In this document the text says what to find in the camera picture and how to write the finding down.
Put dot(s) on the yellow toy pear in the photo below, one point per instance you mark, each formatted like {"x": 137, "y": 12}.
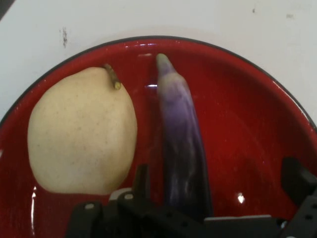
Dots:
{"x": 81, "y": 134}

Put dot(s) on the purple toy eggplant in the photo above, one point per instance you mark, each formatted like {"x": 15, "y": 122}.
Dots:
{"x": 180, "y": 138}

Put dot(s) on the red enamel plate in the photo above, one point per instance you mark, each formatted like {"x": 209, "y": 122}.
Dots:
{"x": 247, "y": 124}

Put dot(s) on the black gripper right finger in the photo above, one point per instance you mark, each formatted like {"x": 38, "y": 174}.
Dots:
{"x": 292, "y": 178}

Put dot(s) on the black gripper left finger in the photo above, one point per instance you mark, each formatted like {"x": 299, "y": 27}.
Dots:
{"x": 142, "y": 183}

